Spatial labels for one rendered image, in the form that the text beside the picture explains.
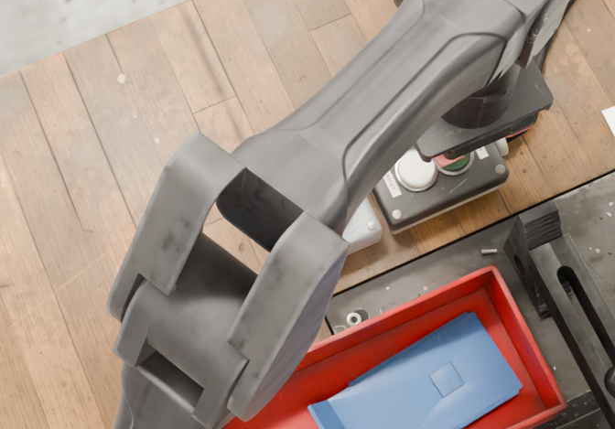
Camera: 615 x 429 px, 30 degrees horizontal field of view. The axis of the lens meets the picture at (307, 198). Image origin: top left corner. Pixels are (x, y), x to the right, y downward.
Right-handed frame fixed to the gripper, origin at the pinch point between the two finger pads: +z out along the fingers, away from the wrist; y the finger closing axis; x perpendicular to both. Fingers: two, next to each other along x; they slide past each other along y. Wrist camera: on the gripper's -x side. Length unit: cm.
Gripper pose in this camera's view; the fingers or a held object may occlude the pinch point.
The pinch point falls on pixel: (459, 137)
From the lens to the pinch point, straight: 90.4
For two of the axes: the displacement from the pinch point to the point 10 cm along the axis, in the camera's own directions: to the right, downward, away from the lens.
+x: 4.1, 8.6, -3.0
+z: 0.5, 3.1, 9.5
